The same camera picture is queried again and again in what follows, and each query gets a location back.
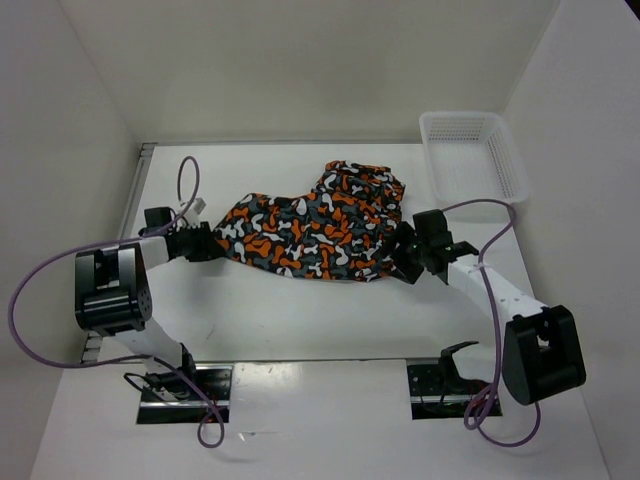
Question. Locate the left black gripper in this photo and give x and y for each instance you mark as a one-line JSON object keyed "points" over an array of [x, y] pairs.
{"points": [[208, 248]]}

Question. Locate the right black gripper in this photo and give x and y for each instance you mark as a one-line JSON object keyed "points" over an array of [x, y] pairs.
{"points": [[404, 271]]}

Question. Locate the orange black camouflage shorts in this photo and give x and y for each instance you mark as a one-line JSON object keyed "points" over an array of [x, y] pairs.
{"points": [[337, 231]]}

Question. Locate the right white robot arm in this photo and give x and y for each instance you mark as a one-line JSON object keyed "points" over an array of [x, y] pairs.
{"points": [[540, 349]]}

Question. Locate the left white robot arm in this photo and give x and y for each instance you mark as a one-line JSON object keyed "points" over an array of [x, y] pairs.
{"points": [[113, 295]]}

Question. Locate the white plastic mesh basket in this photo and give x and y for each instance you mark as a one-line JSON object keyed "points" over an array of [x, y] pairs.
{"points": [[472, 155]]}

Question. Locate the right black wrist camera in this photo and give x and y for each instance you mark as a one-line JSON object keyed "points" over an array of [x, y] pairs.
{"points": [[431, 225]]}

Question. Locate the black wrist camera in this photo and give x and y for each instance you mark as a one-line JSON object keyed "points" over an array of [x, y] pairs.
{"points": [[431, 225], [156, 219]]}

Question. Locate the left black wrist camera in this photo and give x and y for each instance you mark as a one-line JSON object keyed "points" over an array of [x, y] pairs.
{"points": [[156, 219]]}

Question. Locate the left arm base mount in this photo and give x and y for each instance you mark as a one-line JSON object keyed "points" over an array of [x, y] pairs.
{"points": [[158, 406]]}

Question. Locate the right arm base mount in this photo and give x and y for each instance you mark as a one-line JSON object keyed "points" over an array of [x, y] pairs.
{"points": [[435, 394]]}

